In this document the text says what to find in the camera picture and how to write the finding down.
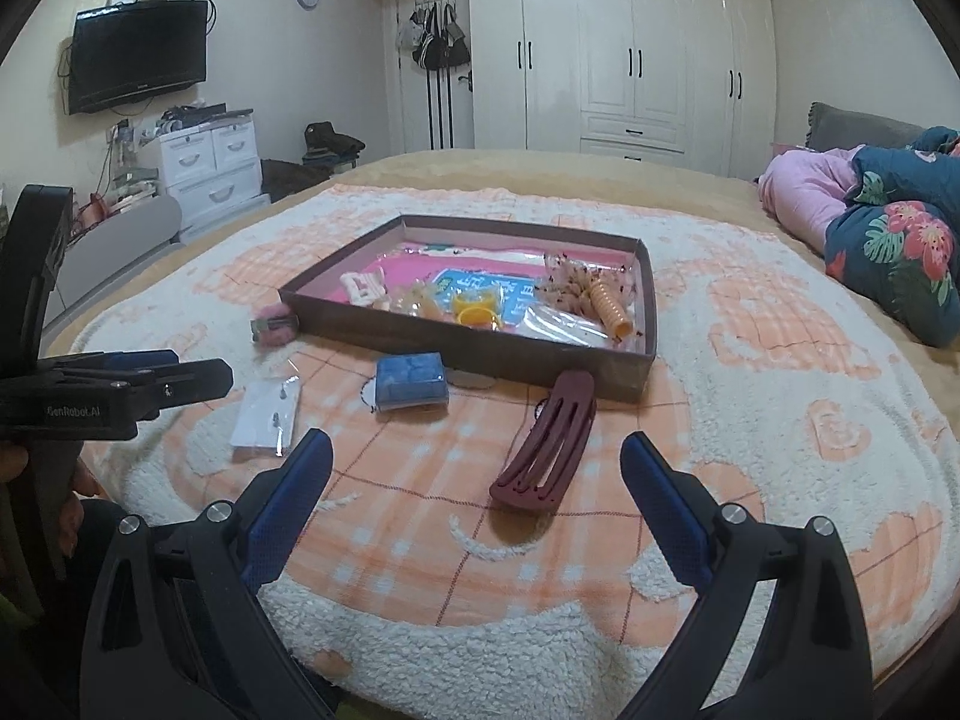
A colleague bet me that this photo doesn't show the white earring card packet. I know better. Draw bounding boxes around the white earring card packet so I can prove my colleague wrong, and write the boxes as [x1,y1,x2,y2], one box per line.
[229,376,301,457]

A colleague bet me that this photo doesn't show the cream white claw clip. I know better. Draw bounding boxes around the cream white claw clip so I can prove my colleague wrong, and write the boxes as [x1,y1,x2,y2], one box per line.
[340,270,389,307]

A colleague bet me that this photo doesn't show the blue rectangular box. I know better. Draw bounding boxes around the blue rectangular box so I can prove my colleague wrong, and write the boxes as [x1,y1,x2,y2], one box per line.
[374,353,449,411]

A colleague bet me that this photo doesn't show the clear pearl flower clip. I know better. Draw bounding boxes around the clear pearl flower clip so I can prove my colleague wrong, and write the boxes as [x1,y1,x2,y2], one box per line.
[389,280,449,322]

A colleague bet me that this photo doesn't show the maroon hair claw clip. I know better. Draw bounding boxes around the maroon hair claw clip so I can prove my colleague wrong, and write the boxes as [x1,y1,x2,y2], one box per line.
[490,371,597,515]

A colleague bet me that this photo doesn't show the peach spiral hair tie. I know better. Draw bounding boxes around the peach spiral hair tie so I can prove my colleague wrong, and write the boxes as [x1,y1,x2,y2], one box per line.
[587,278,638,343]

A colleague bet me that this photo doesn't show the beige dotted ribbon bow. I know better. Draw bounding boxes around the beige dotted ribbon bow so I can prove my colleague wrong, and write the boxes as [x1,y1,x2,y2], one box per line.
[534,254,635,319]

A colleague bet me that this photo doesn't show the person's left hand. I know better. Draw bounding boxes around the person's left hand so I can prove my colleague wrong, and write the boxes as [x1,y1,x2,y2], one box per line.
[0,444,29,484]

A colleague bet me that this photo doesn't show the white drawer cabinet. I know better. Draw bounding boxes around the white drawer cabinet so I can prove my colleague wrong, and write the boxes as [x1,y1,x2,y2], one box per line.
[139,110,270,241]

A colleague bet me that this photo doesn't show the dark clothes pile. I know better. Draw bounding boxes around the dark clothes pile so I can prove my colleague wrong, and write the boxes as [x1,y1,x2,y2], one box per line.
[260,122,366,203]

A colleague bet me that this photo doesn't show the white orange plush blanket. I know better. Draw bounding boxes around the white orange plush blanket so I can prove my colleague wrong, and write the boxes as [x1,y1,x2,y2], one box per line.
[75,185,958,718]

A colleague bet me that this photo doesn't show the brown shallow cardboard tray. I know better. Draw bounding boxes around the brown shallow cardboard tray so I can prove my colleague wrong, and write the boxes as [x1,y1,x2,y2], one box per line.
[280,215,658,403]

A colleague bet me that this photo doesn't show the hanging bags on door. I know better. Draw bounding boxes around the hanging bags on door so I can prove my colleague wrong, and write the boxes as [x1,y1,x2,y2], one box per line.
[395,0,472,71]

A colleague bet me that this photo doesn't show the floral navy quilt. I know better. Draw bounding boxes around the floral navy quilt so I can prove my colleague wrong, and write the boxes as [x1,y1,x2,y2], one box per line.
[823,127,958,348]

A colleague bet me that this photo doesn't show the pink pillow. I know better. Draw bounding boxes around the pink pillow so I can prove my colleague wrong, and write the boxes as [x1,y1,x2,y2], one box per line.
[758,148,859,254]

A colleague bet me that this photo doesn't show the tan bed sheet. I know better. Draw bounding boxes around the tan bed sheet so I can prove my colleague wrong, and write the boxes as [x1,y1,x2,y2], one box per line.
[35,146,960,407]

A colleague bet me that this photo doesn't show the grey headboard cushion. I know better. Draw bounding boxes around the grey headboard cushion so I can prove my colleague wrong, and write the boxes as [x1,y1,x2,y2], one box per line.
[805,101,924,151]

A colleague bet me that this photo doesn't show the white built-in wardrobe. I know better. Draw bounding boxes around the white built-in wardrobe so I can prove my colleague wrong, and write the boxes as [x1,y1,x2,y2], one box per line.
[350,0,778,182]

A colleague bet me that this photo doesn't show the black wall television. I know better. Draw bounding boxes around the black wall television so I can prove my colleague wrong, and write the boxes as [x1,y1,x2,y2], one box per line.
[67,0,208,115]

